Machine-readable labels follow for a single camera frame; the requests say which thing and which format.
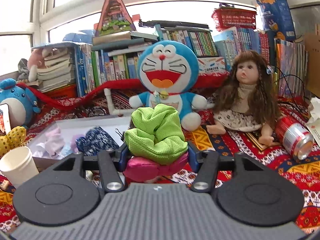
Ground green mesh cloth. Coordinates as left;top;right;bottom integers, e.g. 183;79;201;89
124;103;188;165

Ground pink towel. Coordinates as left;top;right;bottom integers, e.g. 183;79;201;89
33;128;65;159

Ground white PVC pipe elbow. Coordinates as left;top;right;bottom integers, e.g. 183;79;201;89
104;88;137;116

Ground patterned red blanket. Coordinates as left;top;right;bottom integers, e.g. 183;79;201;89
0;89;320;234

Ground dark blue patterned cloth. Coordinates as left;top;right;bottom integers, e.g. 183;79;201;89
75;126;119;156

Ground magenta satin cushion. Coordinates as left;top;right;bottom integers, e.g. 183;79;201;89
123;152;189;182

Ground black binder clip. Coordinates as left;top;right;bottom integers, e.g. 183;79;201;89
115;128;125;141

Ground miniature metal bicycle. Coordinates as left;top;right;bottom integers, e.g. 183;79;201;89
64;106;109;119

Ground white shallow cardboard tray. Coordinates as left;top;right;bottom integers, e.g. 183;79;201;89
27;115;131;170

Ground brown haired baby doll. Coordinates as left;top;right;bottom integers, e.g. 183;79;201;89
206;50;279;146

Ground red scarf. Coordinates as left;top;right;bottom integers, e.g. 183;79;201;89
17;71;229;111

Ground red plastic crate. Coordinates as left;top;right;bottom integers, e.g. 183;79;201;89
44;84;78;100

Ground white paper cup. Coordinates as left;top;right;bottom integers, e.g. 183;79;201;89
0;146;39;188

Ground row of standing books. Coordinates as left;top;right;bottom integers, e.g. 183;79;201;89
64;27;218;96

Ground red silver drink can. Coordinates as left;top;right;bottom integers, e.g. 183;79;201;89
275;115;314;160

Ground yellow dotted cloth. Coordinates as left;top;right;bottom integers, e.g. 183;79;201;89
0;126;27;158

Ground Doraemon blue plush toy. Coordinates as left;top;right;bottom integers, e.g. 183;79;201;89
129;41;207;132

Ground blue round plush toy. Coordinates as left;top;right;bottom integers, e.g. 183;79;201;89
1;79;41;128

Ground smartphone with lit screen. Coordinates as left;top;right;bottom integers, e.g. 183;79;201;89
0;103;11;136

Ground crumpled white tissue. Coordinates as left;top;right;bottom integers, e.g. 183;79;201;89
306;97;320;128

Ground stack of lying books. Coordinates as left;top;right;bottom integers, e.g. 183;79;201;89
30;42;77;93

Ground grey stuffed cloth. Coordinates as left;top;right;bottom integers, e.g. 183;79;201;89
18;59;29;81

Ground pink white plush toy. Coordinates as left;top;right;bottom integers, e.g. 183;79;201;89
27;48;53;82

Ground right row of books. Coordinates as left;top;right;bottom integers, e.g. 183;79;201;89
213;27;309;98

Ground triangular pink picture box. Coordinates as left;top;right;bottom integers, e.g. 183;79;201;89
94;0;136;36

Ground black toy rifle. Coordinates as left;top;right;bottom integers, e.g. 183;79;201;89
139;19;209;29

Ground red plastic basket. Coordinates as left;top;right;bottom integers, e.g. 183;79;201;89
212;3;257;31

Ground blue cardboard box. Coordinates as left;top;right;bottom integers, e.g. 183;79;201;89
256;0;296;41

